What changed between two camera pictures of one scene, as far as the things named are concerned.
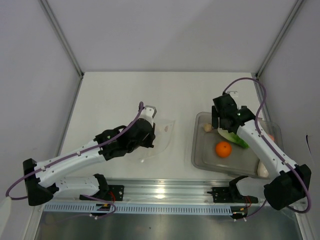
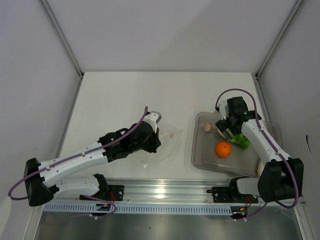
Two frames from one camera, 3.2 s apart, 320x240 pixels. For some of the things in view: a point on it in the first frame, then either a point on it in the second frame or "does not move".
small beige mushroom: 207,127 does not move
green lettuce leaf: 232,137 does not move
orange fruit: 223,149 does not move
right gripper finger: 214,118 to 223,123
